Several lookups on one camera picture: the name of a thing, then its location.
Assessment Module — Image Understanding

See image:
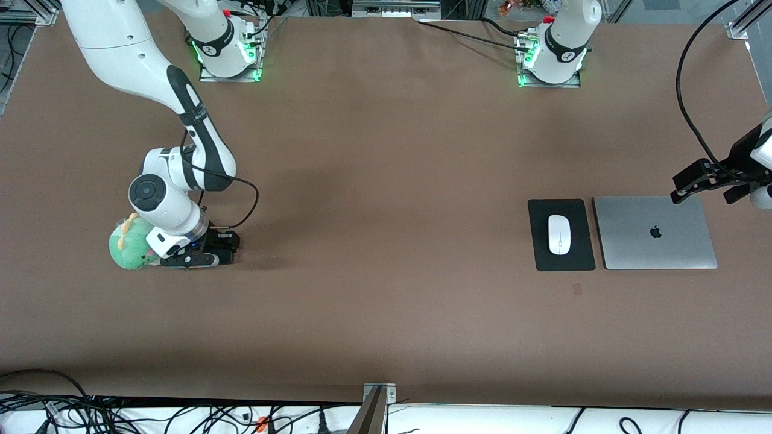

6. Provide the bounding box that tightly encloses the green dinosaur plush toy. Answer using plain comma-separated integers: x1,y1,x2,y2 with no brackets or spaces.
109,213,162,271

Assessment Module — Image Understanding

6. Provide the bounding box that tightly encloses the grey power strip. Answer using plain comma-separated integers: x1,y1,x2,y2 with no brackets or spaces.
352,0,441,18

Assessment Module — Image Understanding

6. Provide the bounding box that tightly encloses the black mouse pad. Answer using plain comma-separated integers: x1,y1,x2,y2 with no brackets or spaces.
528,199,596,272

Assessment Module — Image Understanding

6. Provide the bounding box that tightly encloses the long black table cable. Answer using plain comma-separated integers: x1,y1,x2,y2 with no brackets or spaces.
416,20,534,54

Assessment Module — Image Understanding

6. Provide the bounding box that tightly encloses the white computer mouse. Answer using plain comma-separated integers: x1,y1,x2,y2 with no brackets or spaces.
547,215,572,256

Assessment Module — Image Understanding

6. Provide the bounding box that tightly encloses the short black table cable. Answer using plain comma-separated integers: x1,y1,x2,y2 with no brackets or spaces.
481,17,527,38

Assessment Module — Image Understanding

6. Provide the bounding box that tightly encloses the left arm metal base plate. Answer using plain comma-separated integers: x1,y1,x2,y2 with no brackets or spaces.
517,68,583,89

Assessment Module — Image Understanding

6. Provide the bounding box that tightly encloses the aluminium frame rail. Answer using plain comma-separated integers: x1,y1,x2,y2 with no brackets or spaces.
726,0,772,112

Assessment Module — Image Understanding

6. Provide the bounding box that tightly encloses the silver laptop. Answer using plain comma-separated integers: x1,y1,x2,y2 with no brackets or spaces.
593,195,719,271

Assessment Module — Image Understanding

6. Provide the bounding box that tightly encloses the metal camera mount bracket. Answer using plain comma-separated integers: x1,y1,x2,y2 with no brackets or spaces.
349,383,397,434

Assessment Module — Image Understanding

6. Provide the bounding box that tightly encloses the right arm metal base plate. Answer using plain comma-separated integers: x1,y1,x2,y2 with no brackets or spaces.
199,59,264,83

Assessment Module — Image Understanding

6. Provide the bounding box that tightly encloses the thick black looped floor cable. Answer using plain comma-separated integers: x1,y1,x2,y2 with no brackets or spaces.
0,369,94,417

